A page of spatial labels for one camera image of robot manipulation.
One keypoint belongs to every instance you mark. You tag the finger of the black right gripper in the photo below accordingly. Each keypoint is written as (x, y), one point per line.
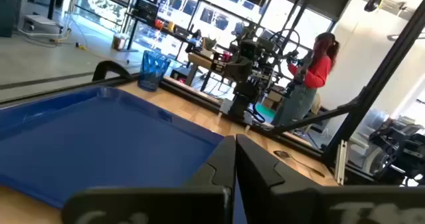
(225, 106)
(248, 118)

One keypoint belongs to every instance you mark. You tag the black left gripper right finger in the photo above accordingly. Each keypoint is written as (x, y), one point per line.
(332, 207)

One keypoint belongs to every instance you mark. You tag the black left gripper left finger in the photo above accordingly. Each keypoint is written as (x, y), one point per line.
(149, 207)

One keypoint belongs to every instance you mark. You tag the dark metal spoon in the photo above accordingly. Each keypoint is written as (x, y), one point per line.
(282, 154)

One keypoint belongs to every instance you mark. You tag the blue faceted plastic cup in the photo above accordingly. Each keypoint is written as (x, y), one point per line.
(152, 71)

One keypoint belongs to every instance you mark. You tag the black background robot arm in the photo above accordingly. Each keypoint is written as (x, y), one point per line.
(398, 144)

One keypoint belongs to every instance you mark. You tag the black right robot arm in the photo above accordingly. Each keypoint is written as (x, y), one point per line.
(265, 71)

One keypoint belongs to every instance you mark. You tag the blue plastic tray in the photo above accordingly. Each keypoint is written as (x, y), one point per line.
(99, 144)

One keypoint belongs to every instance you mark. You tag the silver aluminium extrusion piece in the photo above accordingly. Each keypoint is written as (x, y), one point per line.
(341, 161)

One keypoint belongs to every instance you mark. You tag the wooden background table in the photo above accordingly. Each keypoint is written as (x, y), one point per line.
(199, 59)

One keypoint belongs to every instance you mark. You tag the small background potted plant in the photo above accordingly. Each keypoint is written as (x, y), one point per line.
(210, 44)

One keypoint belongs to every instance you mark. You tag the person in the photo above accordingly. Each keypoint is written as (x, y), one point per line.
(315, 74)

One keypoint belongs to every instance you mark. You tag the black monitor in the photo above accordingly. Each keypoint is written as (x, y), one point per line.
(146, 8)

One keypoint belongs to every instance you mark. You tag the white box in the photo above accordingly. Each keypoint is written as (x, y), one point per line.
(40, 21)

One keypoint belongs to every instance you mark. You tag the black cabinet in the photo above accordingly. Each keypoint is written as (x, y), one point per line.
(10, 16)

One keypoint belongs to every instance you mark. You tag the black mounted camera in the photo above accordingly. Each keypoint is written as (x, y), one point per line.
(373, 1)

